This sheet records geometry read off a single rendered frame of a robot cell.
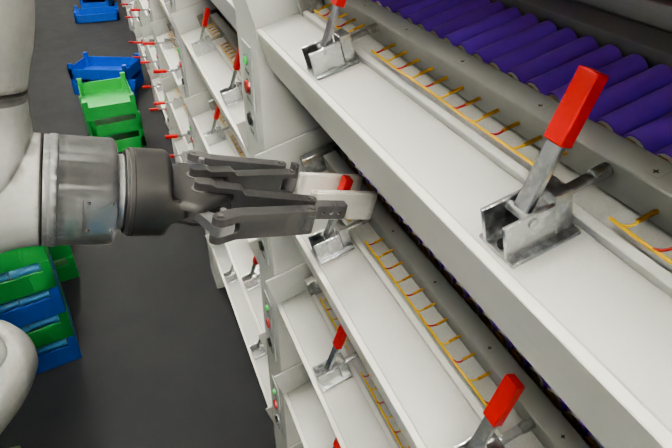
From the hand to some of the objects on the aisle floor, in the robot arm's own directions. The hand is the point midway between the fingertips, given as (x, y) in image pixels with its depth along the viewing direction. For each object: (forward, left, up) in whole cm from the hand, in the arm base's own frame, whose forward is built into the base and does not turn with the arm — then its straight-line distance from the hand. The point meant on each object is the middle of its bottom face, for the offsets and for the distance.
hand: (336, 196), depth 57 cm
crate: (-63, +80, -79) cm, 129 cm away
